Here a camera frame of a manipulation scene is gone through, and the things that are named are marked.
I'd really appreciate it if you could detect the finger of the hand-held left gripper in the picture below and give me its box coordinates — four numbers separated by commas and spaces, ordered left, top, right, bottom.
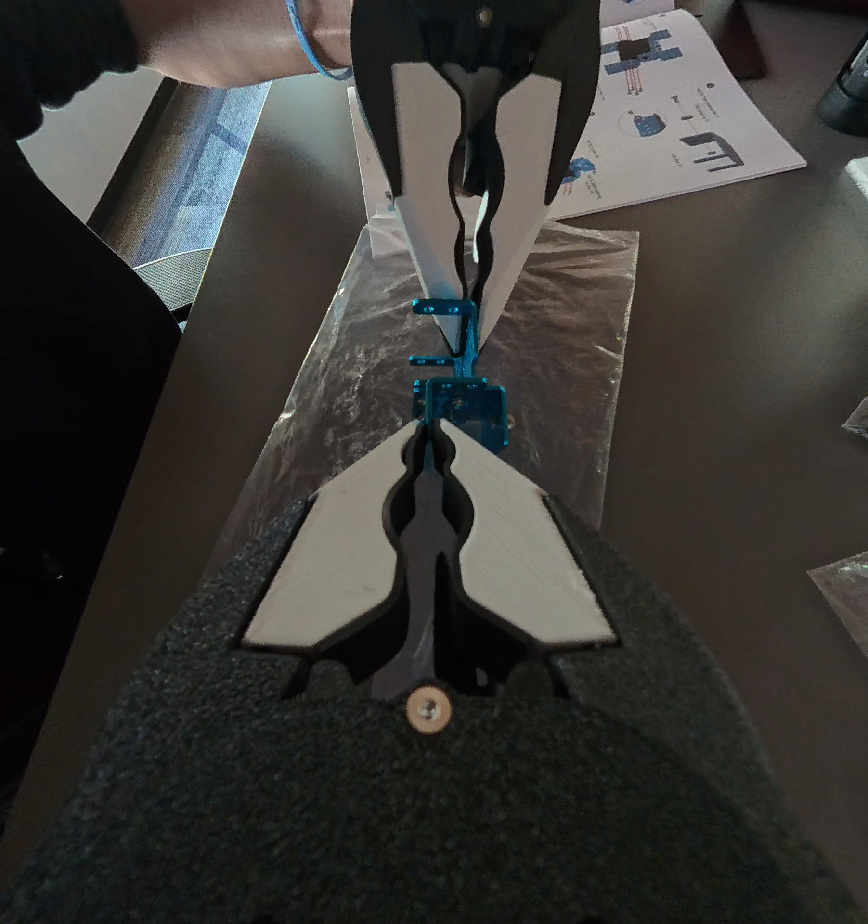
473, 76, 567, 358
390, 61, 474, 351

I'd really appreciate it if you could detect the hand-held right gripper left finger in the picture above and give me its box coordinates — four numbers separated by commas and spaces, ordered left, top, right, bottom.
242, 421, 429, 651

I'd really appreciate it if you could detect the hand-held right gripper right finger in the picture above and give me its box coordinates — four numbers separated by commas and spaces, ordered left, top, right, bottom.
440, 421, 619, 647

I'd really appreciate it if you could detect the blue metal bracket assembly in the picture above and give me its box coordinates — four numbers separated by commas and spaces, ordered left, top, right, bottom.
408, 297, 516, 463

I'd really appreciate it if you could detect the person's left forearm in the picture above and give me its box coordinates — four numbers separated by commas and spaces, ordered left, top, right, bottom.
138, 0, 355, 89

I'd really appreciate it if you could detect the blue wristband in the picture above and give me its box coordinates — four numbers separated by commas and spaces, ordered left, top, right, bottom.
284, 0, 351, 82

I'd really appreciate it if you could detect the clear plastic bag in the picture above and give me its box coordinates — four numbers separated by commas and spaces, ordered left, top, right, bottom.
217, 217, 640, 578

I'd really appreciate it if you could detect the open instruction manual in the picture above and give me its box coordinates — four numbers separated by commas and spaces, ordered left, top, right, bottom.
347, 0, 809, 257

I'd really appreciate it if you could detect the black metal plate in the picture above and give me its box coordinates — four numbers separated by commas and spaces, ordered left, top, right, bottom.
719, 0, 767, 79

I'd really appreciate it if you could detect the grey mesh office chair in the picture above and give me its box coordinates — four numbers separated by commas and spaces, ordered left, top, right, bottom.
132, 245, 212, 333

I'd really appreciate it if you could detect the pile of small screw bags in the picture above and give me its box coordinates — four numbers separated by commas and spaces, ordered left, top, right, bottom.
808, 354, 868, 694

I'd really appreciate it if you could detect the black tumbler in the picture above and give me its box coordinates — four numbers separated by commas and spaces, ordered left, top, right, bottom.
818, 0, 868, 137

